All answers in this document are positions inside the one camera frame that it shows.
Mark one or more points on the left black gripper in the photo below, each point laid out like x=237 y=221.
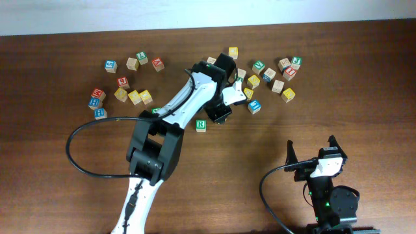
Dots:
x=218 y=116

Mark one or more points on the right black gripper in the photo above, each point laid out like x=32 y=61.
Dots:
x=303 y=172

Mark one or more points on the green R wooden block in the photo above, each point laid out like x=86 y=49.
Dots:
x=201 y=126

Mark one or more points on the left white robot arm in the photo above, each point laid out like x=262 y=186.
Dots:
x=155 y=146

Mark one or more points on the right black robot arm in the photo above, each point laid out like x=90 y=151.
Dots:
x=334 y=207

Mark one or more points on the yellow block near I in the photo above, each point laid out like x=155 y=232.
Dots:
x=248 y=93

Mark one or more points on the blue I wooden block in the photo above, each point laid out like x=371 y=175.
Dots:
x=254 y=106

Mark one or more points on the green J side block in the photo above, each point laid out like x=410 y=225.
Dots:
x=240 y=75

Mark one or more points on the yellow block centre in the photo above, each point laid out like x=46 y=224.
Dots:
x=253 y=82

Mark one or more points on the plain block behind Q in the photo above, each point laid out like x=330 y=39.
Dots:
x=211 y=60

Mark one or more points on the yellow block far right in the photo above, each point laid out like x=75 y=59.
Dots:
x=288 y=95

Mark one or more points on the yellow far wooden block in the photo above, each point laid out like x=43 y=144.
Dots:
x=233 y=52

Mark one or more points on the green V wooden block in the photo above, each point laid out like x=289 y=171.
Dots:
x=258 y=67

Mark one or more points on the green N wooden block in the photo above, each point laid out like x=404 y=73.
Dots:
x=154 y=110

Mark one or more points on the blue U side block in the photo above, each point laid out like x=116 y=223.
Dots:
x=269 y=74

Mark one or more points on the plain butterfly block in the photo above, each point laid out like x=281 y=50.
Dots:
x=277 y=87

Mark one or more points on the red 7 wooden block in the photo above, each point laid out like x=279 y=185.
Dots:
x=158 y=64

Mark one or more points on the red I wooden block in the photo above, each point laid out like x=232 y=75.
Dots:
x=289 y=73

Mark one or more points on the plain block blue side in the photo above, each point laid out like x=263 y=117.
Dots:
x=284 y=64

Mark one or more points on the yellow G wooden block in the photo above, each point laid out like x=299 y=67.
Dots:
x=134 y=96

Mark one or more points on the green J top block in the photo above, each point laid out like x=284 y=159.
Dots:
x=296 y=62

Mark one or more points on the green L wooden block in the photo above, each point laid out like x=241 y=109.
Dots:
x=142 y=57

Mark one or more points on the plain wooden block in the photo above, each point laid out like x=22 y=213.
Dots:
x=132 y=64

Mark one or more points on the yellow block left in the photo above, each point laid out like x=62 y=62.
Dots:
x=121 y=94

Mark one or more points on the red 6 wooden block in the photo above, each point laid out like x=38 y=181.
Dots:
x=123 y=83

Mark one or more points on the blue 5 wooden block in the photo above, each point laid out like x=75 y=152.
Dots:
x=111 y=66

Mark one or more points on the blue H block front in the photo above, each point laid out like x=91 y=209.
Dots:
x=100 y=113

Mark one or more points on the blue h block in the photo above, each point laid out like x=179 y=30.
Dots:
x=100 y=113
x=95 y=103

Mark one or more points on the red M wooden block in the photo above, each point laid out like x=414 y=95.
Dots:
x=98 y=93

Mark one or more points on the blue H block rear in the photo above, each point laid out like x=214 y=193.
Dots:
x=95 y=103

